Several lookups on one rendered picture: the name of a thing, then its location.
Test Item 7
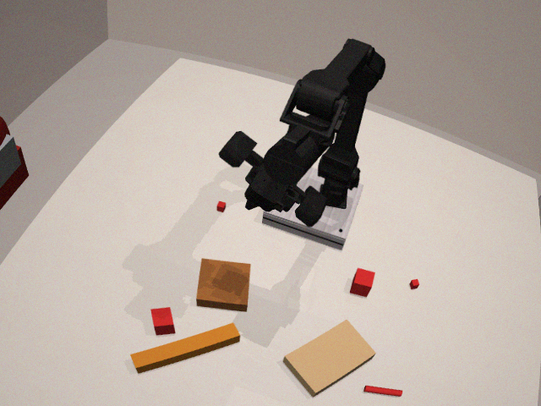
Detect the orange bar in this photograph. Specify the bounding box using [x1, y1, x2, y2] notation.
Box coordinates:
[131, 323, 240, 374]

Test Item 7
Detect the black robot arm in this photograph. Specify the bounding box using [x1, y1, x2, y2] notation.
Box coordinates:
[244, 38, 385, 212]

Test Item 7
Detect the tan flat rectangular board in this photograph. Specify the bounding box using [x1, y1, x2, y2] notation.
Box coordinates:
[283, 320, 376, 397]

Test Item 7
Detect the red bar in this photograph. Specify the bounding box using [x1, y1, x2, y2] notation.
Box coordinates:
[364, 386, 402, 397]

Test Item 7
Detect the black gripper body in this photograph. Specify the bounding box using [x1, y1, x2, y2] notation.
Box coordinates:
[218, 131, 327, 227]

